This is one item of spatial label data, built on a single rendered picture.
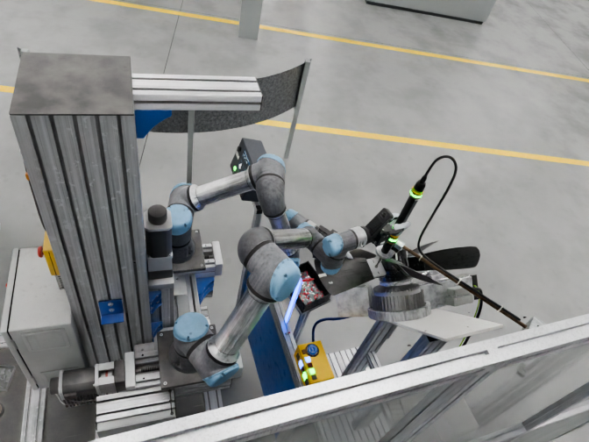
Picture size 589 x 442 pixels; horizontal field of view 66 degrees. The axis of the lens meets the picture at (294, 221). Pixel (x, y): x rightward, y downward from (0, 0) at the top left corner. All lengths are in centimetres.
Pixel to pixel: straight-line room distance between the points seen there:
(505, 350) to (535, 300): 327
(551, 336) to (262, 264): 75
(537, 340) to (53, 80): 114
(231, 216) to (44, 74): 256
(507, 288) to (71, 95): 352
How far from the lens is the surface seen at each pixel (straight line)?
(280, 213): 179
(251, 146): 230
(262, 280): 134
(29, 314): 176
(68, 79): 123
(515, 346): 90
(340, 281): 191
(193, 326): 161
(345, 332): 320
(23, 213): 376
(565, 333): 97
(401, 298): 198
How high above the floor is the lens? 268
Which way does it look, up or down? 47 degrees down
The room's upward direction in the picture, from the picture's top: 16 degrees clockwise
